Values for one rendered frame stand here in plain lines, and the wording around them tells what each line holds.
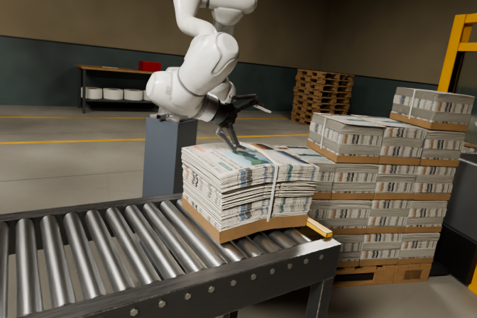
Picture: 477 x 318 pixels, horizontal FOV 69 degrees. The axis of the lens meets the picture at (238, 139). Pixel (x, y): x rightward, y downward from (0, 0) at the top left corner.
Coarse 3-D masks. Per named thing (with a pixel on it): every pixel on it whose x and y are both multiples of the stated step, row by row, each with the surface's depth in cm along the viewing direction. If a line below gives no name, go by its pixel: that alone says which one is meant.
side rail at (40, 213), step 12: (84, 204) 120; (96, 204) 121; (108, 204) 122; (120, 204) 123; (144, 204) 127; (156, 204) 130; (0, 216) 106; (12, 216) 106; (24, 216) 107; (36, 216) 108; (60, 216) 112; (144, 216) 128; (12, 228) 106; (36, 228) 109; (60, 228) 113; (84, 228) 117; (108, 228) 122; (132, 228) 127; (12, 240) 106; (36, 240) 110; (12, 252) 107
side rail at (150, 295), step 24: (240, 264) 95; (264, 264) 97; (288, 264) 101; (312, 264) 107; (336, 264) 114; (144, 288) 81; (168, 288) 82; (192, 288) 84; (216, 288) 89; (240, 288) 93; (264, 288) 98; (288, 288) 104; (48, 312) 71; (72, 312) 72; (96, 312) 72; (120, 312) 75; (144, 312) 79; (168, 312) 82; (192, 312) 86; (216, 312) 91
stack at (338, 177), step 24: (336, 168) 201; (360, 168) 205; (384, 168) 209; (408, 168) 214; (336, 192) 205; (360, 192) 209; (384, 192) 213; (408, 192) 218; (312, 216) 204; (336, 216) 208; (360, 216) 212; (384, 216) 218; (312, 240) 208; (336, 240) 213; (360, 240) 217; (384, 240) 222
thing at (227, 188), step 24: (216, 144) 126; (192, 168) 114; (216, 168) 103; (240, 168) 103; (264, 168) 106; (192, 192) 119; (216, 192) 102; (240, 192) 103; (216, 216) 104; (240, 216) 106
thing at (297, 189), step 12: (252, 144) 133; (264, 144) 138; (276, 156) 120; (288, 156) 124; (288, 168) 111; (300, 168) 114; (312, 168) 117; (288, 180) 112; (300, 180) 116; (312, 180) 118; (288, 192) 114; (300, 192) 117; (312, 192) 120; (276, 204) 113; (288, 204) 116; (300, 204) 119
